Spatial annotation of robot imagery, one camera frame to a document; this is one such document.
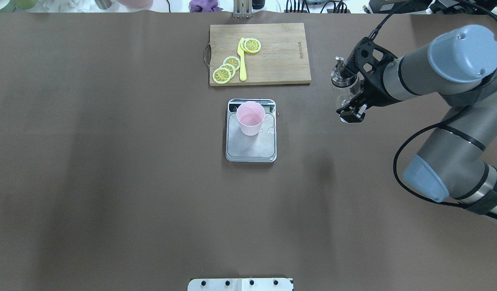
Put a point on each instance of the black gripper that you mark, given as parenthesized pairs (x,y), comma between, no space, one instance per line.
(374,89)

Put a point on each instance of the glass sauce bottle metal spout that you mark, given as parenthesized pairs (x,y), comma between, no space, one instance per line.
(347,84)

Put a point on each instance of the pink plastic cup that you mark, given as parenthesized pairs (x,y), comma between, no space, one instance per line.
(250,116)

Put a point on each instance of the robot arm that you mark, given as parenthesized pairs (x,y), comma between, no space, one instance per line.
(440,163)

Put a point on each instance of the digital kitchen scale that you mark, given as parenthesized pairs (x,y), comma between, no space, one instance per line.
(261,147)

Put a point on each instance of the bamboo cutting board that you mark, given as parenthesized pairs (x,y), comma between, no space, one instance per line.
(282,59)

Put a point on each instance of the yellow plastic knife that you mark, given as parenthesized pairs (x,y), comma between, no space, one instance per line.
(242,68)

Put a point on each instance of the lemon slice front pair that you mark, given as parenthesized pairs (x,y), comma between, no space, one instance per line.
(251,45)

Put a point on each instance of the lemon slice middle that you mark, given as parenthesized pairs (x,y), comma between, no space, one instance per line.
(231,69)

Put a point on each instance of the lemon slice near knife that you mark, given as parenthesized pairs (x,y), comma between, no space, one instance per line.
(232,60)

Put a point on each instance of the lemon slice hidden pair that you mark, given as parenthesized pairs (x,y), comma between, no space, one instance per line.
(241,44)

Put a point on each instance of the lemon slice far end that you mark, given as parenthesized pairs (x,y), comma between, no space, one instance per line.
(221,75)

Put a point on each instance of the purple cloth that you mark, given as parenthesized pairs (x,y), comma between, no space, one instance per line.
(204,6)

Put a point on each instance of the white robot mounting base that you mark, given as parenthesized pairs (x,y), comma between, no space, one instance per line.
(241,284)

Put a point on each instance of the aluminium frame post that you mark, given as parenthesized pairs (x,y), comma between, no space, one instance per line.
(242,9)

